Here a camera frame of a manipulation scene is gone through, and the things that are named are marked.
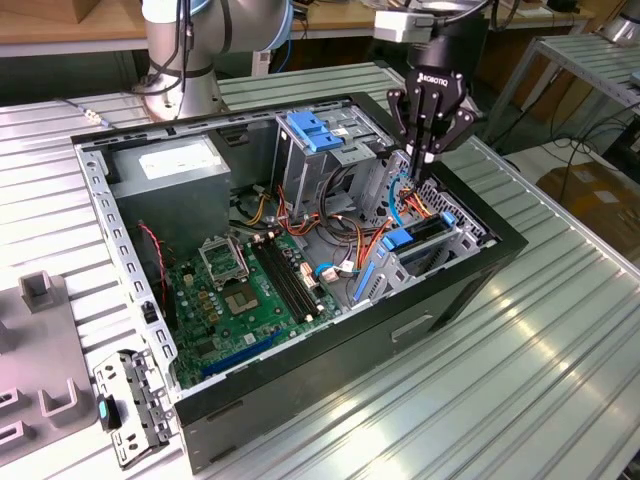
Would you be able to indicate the black case fan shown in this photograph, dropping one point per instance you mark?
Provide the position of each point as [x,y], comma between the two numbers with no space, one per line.
[150,265]

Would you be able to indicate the grey metal disk bay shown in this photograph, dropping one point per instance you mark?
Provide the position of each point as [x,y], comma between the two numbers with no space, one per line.
[395,280]

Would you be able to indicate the blue expansion slot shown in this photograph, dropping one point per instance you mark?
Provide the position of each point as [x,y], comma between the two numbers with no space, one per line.
[240,356]

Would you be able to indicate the black open PC case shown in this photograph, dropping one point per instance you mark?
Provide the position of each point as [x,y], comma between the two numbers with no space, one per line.
[350,360]

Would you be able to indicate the grey power supply unit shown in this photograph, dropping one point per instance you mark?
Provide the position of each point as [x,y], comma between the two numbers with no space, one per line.
[170,210]

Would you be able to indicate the blue plastic drive latch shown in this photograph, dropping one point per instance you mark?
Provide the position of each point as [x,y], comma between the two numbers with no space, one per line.
[312,135]

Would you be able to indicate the grey metal drive cage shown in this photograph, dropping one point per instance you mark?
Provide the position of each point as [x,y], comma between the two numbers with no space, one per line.
[305,175]

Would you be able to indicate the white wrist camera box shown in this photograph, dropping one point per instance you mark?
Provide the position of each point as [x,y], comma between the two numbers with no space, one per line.
[400,26]

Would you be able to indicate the small brown cardboard box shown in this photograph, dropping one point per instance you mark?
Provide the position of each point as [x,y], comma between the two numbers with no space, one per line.
[100,10]

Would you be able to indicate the CPU socket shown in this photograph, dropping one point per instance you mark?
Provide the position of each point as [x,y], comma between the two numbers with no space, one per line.
[241,301]

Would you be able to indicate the green motherboard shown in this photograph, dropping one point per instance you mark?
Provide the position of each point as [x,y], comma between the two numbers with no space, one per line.
[200,330]

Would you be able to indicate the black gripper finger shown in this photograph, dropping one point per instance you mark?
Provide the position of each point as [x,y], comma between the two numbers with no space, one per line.
[460,125]
[398,112]

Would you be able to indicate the large flat cardboard box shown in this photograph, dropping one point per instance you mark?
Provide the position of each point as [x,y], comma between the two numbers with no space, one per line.
[590,195]

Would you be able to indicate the metal slot retention bracket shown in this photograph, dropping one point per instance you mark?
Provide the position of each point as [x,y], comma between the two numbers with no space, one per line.
[150,400]

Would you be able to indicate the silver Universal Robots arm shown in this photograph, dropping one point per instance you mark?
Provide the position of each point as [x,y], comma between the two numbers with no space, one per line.
[175,75]

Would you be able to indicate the metal slat side table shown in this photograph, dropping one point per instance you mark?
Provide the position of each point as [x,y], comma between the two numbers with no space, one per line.
[585,57]

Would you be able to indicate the hard disk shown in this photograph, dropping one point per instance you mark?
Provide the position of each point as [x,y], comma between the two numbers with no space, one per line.
[397,239]

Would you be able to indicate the black RAM slot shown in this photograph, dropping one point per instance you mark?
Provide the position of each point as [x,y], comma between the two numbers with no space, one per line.
[285,280]
[292,280]
[299,280]
[277,280]

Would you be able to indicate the grey parts rack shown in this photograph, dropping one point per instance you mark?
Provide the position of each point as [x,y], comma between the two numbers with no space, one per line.
[45,350]

